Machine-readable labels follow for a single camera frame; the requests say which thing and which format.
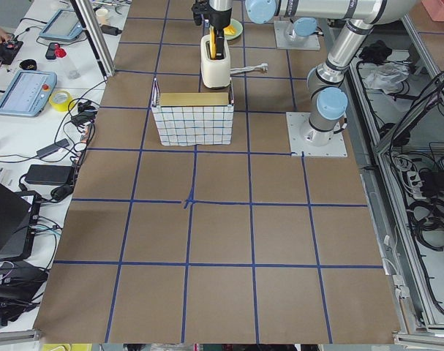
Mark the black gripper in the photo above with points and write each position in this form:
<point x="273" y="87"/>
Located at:
<point x="219" y="20"/>

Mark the white two-slot toaster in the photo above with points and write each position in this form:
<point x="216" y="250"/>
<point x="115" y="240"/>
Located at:
<point x="215" y="73"/>

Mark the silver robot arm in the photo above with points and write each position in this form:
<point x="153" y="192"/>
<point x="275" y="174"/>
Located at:
<point x="371" y="12"/>
<point x="329" y="102"/>

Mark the golden triangular pastry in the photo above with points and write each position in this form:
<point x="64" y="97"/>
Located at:
<point x="229" y="30"/>

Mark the light green plate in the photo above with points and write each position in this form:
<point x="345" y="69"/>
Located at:
<point x="238" y="26"/>

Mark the yellow bread slice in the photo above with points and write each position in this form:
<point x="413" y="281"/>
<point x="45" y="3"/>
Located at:
<point x="216" y="43"/>

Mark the blue teach pendant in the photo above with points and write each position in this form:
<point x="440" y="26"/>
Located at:
<point x="28" y="93"/>
<point x="64" y="26"/>

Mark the clear bottle red cap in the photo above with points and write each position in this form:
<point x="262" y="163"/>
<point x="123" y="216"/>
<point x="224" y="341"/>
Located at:
<point x="66" y="63"/>

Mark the black phone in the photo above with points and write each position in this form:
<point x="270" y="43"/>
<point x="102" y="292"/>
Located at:
<point x="51" y="51"/>

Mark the yellow tape roll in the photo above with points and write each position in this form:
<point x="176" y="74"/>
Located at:
<point x="61" y="101"/>

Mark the black power brick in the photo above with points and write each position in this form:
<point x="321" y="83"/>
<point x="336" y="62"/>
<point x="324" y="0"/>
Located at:
<point x="51" y="175"/>

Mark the black monitor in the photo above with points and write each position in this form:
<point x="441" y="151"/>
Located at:
<point x="18" y="215"/>

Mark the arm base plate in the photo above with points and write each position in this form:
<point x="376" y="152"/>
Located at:
<point x="299" y="34"/>
<point x="304" y="142"/>

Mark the aluminium frame post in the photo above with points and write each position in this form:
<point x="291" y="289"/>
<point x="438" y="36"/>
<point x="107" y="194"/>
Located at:
<point x="90" y="25"/>

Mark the wire grid storage basket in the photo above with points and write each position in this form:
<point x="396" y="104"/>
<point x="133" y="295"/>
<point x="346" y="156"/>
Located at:
<point x="193" y="118"/>

